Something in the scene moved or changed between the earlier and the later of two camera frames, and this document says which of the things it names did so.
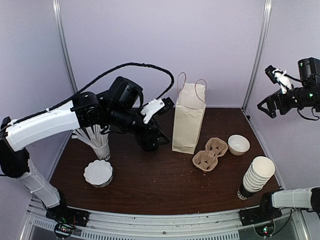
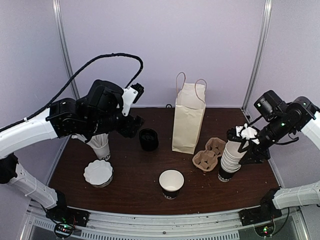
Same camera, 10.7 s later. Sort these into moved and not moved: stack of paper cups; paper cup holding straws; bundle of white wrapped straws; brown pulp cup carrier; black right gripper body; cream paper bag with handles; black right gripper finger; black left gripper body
Moved: black right gripper body; black right gripper finger; stack of paper cups; black left gripper body
Not moved: bundle of white wrapped straws; paper cup holding straws; brown pulp cup carrier; cream paper bag with handles
